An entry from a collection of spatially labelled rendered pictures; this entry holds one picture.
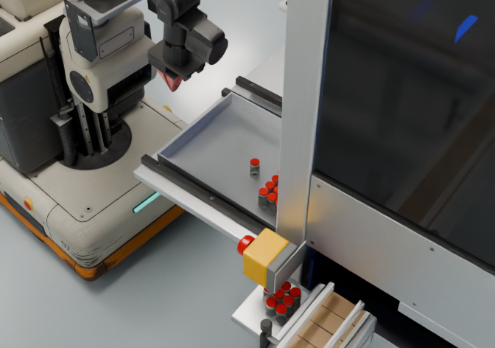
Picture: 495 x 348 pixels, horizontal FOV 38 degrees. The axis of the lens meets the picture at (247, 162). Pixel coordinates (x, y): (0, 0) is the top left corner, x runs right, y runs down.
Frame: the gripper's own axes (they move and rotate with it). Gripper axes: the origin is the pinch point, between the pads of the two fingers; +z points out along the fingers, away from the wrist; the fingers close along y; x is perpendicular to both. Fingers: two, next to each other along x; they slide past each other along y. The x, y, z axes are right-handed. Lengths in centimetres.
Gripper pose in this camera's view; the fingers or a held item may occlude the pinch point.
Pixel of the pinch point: (174, 87)
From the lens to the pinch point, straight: 150.0
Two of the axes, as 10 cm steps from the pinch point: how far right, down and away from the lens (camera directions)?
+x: 6.1, -5.8, 5.4
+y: 7.8, 5.5, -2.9
